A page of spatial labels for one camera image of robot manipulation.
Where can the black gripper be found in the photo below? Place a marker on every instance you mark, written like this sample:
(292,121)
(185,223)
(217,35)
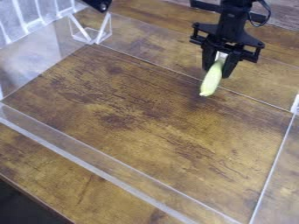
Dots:
(225,37)

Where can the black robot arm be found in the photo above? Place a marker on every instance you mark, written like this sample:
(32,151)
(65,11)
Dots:
(225,37)

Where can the black strip on table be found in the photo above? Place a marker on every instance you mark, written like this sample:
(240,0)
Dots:
(235,7)

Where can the clear acrylic corner bracket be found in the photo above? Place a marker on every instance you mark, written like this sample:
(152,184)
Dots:
(88,35)

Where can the clear acrylic enclosure wall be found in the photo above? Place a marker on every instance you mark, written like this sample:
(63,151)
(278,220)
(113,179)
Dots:
(116,107)

